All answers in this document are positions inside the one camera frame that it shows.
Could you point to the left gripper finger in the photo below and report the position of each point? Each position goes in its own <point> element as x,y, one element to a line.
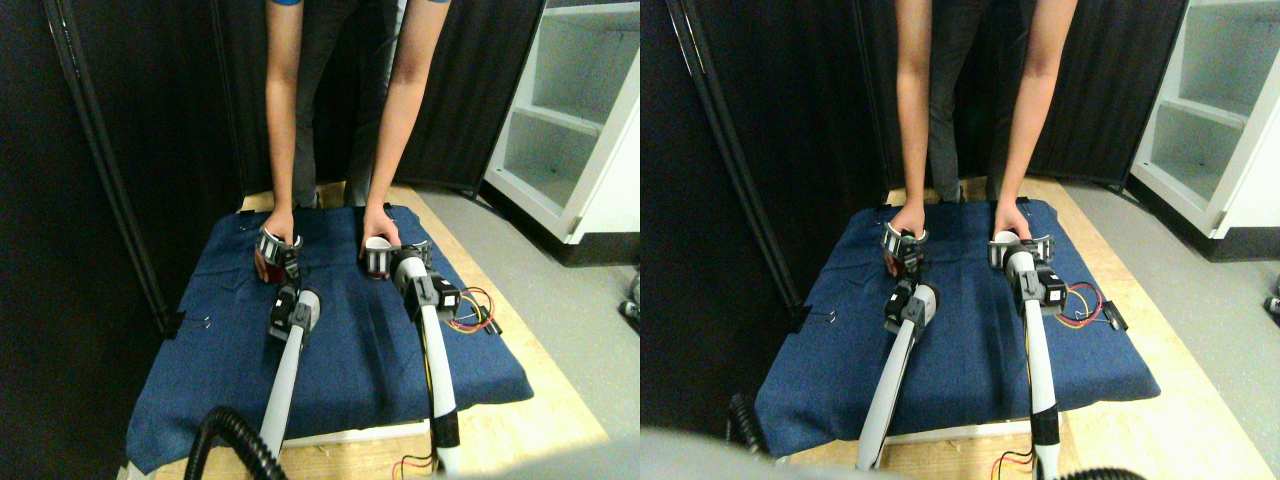
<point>418,250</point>
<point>1041,247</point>
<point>902,237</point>
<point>276,243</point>

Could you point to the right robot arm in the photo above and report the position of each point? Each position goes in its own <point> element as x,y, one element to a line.
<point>1040,360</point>
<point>438,360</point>

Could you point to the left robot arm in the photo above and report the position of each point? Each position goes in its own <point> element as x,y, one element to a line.
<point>893,395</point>
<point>285,390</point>

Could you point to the person's hand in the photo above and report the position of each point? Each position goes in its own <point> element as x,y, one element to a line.
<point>279,226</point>
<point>907,220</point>
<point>1010,217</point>
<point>380,225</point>

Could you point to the dark blue cloth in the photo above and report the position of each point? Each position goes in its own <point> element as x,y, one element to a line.
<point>970,370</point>
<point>360,370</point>

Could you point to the person's legs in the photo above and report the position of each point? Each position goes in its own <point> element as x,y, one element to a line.
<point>965,95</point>
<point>335,100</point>

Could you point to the black curtain stand pole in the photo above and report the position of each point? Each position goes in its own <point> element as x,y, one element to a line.
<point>735,160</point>
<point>110,170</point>

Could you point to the white shelf unit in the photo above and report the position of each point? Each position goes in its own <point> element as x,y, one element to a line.
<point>1200,110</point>
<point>560,120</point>

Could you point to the small dark object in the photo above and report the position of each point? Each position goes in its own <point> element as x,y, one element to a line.
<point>1272,296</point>
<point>631,298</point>

